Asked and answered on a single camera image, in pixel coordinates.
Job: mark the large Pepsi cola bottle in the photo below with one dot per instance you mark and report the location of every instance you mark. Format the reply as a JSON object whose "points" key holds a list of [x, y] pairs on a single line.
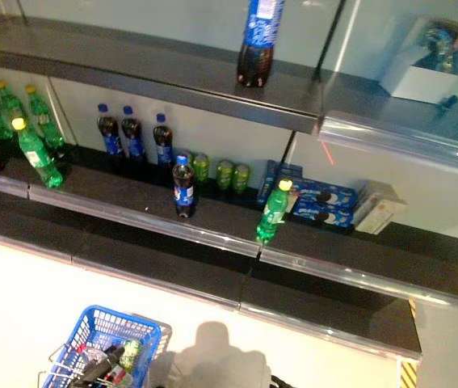
{"points": [[261, 36]]}

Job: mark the dark shelf upright post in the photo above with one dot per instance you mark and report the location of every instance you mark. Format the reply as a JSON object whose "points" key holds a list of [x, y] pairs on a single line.
{"points": [[330, 40]]}

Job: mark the small water bottle red cap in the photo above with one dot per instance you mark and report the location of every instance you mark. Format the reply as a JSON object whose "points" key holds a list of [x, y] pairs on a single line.
{"points": [[91, 355]]}

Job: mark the yellow black hazard tape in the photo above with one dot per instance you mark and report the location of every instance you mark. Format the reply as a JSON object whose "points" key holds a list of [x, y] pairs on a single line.
{"points": [[410, 376]]}

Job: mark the small black object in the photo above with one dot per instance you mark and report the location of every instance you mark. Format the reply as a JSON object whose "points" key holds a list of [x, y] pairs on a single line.
{"points": [[449, 101]]}

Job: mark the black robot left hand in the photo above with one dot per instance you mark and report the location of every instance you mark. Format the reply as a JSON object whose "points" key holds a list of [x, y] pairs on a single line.
{"points": [[91, 372]]}

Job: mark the white display box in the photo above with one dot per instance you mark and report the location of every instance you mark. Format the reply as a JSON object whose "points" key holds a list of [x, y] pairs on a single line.
{"points": [[422, 85]]}

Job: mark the blue plastic shopping basket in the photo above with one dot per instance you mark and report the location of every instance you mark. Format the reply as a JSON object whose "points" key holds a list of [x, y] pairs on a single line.
{"points": [[154, 343]]}

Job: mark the beige carton box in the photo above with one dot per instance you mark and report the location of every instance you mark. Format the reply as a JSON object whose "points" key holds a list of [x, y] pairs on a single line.
{"points": [[378, 210]]}

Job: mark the blue and yellow packet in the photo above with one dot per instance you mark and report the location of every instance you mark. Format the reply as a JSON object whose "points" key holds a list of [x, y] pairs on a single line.
{"points": [[440, 40]]}

